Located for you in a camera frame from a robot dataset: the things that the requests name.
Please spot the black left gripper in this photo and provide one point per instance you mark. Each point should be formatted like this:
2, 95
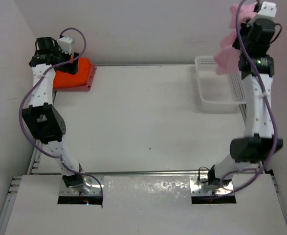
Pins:
70, 68

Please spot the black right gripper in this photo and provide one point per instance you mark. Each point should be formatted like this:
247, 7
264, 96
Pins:
244, 28

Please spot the pink red t-shirt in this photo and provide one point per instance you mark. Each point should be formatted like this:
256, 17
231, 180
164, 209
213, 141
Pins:
82, 88

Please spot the light pink t-shirt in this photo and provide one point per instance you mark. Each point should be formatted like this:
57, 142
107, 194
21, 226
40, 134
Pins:
228, 57

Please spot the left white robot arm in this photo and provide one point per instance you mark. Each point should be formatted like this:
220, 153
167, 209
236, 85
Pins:
40, 116

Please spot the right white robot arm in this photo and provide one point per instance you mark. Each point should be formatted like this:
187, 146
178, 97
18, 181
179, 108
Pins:
260, 140

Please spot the white plastic basket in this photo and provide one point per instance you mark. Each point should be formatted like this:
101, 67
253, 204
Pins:
224, 90

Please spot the white front cover panel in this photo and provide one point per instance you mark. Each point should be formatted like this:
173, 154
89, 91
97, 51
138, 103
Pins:
144, 206

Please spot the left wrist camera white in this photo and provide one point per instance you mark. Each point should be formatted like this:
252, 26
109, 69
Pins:
66, 44

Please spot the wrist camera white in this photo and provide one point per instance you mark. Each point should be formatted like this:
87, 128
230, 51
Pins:
66, 44
265, 9

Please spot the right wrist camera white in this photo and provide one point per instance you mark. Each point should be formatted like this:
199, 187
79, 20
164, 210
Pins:
265, 9

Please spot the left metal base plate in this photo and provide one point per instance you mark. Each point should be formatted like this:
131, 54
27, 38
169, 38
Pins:
87, 194

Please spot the metal base plate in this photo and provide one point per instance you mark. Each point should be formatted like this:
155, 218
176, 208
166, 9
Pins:
87, 194
202, 193

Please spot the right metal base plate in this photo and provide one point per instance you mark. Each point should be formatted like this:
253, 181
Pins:
202, 193

